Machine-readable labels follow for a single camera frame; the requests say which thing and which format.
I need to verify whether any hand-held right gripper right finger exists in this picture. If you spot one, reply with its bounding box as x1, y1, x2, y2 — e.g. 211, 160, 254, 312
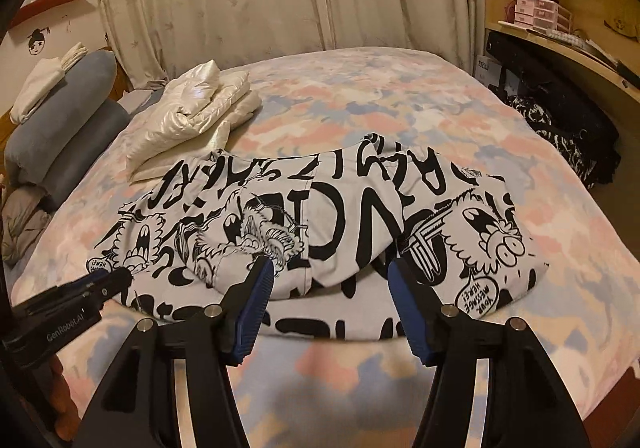
387, 259, 581, 448

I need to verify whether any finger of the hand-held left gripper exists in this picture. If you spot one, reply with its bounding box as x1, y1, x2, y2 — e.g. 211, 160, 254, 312
12, 281, 132, 323
54, 269, 134, 302

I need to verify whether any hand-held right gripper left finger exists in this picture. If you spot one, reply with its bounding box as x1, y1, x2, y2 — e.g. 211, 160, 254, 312
80, 257, 277, 448

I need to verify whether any white black printed garment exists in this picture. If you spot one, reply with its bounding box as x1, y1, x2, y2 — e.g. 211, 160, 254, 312
87, 131, 538, 341

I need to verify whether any person's left hand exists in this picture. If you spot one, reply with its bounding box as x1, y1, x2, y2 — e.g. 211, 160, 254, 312
47, 353, 81, 436

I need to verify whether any beige pillow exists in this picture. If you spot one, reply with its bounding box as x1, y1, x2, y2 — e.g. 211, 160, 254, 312
0, 185, 53, 264

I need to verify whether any grey bolster pillow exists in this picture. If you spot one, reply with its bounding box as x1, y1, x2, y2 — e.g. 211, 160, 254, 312
37, 101, 132, 211

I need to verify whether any cream puffer jacket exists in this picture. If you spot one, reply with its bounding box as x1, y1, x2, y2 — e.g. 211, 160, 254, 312
125, 61, 263, 184

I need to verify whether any blue grey pillow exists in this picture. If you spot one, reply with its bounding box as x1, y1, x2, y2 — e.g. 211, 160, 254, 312
4, 51, 118, 174

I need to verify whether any white folded cloth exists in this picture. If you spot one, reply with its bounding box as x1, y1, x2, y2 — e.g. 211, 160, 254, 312
10, 42, 90, 124

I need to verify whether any pastel patterned blanket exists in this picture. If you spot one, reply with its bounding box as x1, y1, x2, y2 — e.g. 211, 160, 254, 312
10, 46, 640, 448

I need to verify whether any black printed cloth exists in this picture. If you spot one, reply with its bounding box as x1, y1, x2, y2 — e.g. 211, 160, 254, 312
502, 91, 623, 189

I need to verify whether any white cardboard box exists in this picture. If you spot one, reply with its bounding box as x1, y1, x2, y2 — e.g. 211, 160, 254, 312
474, 53, 502, 82

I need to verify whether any white keyboard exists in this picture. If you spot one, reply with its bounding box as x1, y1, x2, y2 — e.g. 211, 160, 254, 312
547, 28, 588, 48

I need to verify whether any pink drawer organiser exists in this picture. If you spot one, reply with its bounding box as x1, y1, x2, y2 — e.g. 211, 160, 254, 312
514, 0, 573, 34

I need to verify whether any cartoon face wall sticker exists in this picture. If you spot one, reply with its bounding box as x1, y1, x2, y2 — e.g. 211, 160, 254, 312
26, 26, 50, 56

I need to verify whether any red wall shelf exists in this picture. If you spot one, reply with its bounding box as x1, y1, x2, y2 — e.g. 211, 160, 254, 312
10, 0, 96, 29

